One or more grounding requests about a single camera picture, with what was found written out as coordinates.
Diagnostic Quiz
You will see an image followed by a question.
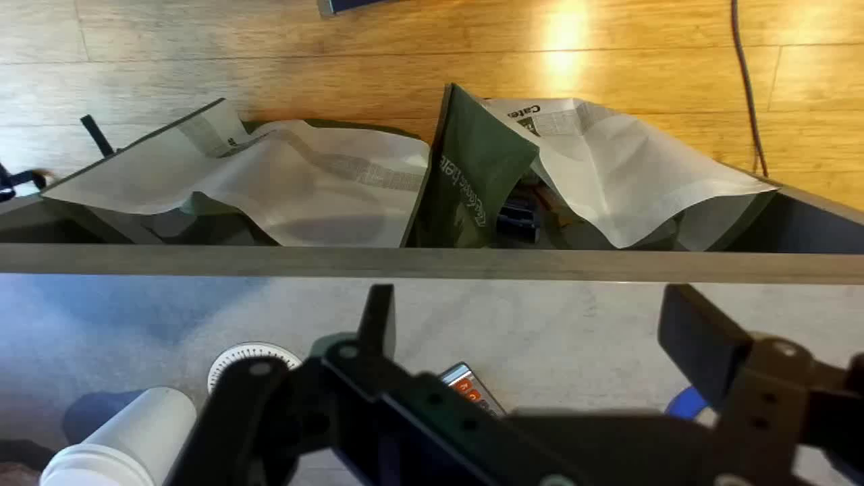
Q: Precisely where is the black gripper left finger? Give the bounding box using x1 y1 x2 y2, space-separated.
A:
171 285 543 486

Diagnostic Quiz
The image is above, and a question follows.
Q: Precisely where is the dark blue flat object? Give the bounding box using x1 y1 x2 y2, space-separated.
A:
318 0 400 19

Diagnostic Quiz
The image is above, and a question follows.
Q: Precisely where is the short black rod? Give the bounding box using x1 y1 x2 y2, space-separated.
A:
79 112 118 163

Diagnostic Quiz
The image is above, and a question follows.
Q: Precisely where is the dark grey storage bin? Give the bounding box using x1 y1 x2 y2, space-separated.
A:
0 94 864 255

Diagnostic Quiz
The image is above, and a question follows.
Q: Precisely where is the black clamp piece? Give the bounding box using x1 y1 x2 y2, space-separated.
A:
0 163 48 205

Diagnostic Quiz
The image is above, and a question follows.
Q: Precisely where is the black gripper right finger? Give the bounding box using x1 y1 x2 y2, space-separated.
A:
657 285 864 486

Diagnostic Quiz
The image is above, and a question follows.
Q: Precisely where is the dark green bag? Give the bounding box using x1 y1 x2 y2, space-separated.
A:
403 81 543 252

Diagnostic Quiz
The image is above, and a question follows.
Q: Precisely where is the white plastic bag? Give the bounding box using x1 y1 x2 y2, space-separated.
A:
44 119 433 252
484 94 777 255

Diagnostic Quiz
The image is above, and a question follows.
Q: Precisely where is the white plastic bottle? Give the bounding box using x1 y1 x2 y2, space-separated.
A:
37 387 199 486

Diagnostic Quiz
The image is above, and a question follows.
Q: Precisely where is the thin black floor cable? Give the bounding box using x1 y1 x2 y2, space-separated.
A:
727 0 770 181

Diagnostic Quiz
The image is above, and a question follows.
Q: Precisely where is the white ridged round lid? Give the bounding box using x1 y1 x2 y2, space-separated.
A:
205 340 304 394

